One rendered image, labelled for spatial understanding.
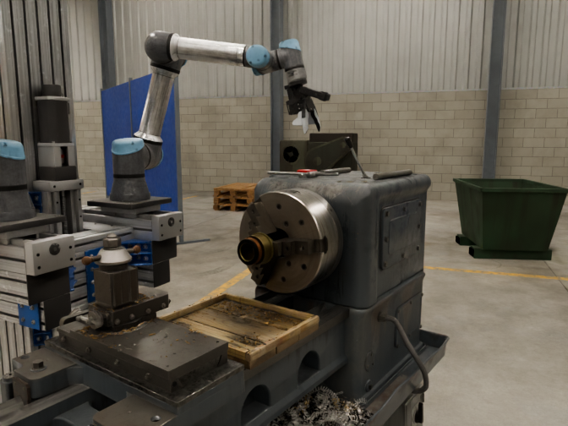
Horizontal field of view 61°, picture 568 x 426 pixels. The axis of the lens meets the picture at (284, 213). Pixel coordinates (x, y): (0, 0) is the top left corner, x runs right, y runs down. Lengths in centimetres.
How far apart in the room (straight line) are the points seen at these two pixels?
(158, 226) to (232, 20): 1124
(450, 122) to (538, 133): 177
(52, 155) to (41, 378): 85
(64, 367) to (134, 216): 81
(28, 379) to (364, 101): 1079
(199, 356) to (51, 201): 96
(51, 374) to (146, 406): 26
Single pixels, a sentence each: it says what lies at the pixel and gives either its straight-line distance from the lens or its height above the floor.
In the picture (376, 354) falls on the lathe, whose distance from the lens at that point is 172.
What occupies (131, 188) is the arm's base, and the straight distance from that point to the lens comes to 188.
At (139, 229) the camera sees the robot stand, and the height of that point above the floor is 106.
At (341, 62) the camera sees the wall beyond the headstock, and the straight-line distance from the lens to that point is 1177.
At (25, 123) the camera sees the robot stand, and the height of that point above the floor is 144.
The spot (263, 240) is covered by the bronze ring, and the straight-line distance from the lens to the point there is 135.
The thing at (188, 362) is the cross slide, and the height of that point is 97.
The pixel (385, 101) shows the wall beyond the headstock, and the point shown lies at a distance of 1147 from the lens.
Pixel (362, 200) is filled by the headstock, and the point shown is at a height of 121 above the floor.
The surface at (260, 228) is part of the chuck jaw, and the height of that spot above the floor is 113.
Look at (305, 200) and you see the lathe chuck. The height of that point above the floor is 121.
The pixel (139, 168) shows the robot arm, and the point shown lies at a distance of 189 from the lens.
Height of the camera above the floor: 140
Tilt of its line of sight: 9 degrees down
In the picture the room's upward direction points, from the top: straight up
